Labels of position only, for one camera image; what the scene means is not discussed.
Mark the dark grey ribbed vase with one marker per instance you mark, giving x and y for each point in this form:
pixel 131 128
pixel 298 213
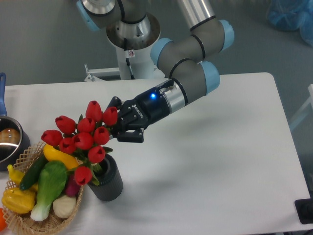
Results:
pixel 110 181

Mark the yellow squash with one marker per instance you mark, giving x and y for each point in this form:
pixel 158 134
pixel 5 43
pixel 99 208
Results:
pixel 52 154

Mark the white frame at right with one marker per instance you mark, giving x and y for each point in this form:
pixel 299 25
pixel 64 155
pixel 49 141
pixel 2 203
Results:
pixel 303 111

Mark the green bok choy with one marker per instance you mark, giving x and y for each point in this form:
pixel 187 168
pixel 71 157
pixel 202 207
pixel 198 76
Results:
pixel 52 180

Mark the green cucumber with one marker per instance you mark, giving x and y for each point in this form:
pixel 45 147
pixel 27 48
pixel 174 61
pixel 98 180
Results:
pixel 32 175

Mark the small yellow gourd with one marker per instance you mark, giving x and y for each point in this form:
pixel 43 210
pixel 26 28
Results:
pixel 15 175

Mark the yellow bell pepper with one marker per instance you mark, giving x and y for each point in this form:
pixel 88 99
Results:
pixel 19 201

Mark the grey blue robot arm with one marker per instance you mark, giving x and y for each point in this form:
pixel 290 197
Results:
pixel 189 75

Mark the woven wicker basket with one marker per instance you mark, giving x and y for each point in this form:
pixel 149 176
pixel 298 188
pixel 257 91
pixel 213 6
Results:
pixel 22 224

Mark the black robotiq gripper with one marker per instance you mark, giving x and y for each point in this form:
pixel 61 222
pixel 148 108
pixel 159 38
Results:
pixel 137 114

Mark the black device at edge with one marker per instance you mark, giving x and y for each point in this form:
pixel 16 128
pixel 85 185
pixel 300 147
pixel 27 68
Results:
pixel 304 208

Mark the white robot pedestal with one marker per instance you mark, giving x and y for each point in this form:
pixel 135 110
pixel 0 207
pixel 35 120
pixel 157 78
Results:
pixel 133 44

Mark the blue handled saucepan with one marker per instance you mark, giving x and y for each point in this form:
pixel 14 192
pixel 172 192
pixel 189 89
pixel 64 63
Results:
pixel 13 139

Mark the white garlic bulb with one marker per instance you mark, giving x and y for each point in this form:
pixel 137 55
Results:
pixel 64 206

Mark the blue plastic bag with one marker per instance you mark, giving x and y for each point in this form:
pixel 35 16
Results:
pixel 292 15

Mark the red tulip bouquet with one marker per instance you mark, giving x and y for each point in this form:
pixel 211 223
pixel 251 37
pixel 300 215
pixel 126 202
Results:
pixel 84 139

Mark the orange fruit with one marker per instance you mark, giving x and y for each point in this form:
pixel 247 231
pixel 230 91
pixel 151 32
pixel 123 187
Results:
pixel 3 224

